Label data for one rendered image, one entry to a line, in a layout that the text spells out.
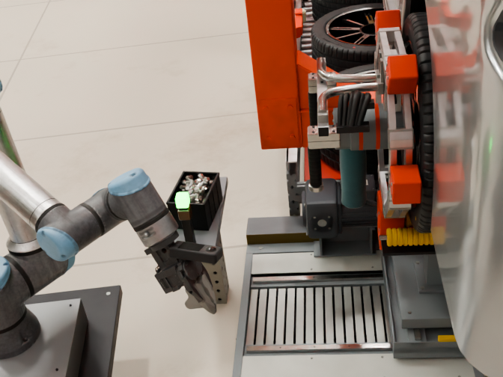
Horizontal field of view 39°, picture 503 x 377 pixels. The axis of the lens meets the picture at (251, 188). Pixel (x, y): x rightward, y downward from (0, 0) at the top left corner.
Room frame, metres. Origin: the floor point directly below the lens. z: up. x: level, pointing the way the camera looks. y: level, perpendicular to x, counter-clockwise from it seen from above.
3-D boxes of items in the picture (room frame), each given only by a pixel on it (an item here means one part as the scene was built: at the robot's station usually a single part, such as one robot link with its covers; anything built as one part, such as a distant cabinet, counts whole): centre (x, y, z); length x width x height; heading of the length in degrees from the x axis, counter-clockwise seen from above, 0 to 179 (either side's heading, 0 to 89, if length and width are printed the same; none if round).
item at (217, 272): (2.13, 0.20, 0.21); 0.10 x 0.10 x 0.42; 82
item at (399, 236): (1.73, -0.53, 0.51); 0.29 x 0.06 x 0.06; 82
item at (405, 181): (1.55, -0.41, 0.85); 0.09 x 0.08 x 0.07; 172
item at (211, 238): (2.11, 0.20, 0.44); 0.43 x 0.17 x 0.03; 172
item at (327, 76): (1.98, -0.34, 1.03); 0.19 x 0.18 x 0.11; 82
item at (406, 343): (1.84, -0.62, 0.13); 0.50 x 0.36 x 0.10; 172
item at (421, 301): (1.84, -0.62, 0.32); 0.40 x 0.30 x 0.28; 172
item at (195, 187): (2.09, 0.20, 0.51); 0.20 x 0.14 x 0.13; 163
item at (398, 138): (1.86, -0.45, 0.85); 0.54 x 0.07 x 0.54; 172
